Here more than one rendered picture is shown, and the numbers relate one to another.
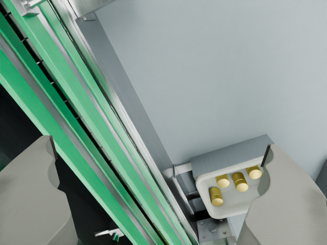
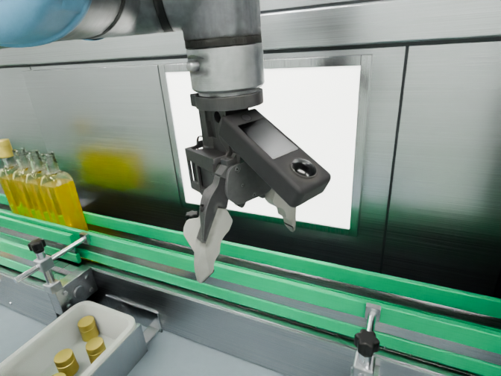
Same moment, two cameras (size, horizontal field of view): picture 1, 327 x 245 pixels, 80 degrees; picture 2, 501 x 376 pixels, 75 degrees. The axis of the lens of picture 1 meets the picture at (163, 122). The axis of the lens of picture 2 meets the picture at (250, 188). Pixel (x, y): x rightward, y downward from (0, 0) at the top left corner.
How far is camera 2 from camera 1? 32 cm
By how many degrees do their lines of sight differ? 46
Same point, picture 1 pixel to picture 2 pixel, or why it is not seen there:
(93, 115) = (280, 286)
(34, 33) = (353, 301)
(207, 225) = (84, 290)
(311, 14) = not seen: outside the picture
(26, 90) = (330, 274)
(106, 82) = (292, 330)
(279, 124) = not seen: outside the picture
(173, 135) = (186, 358)
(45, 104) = (314, 277)
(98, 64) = (310, 336)
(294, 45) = not seen: outside the picture
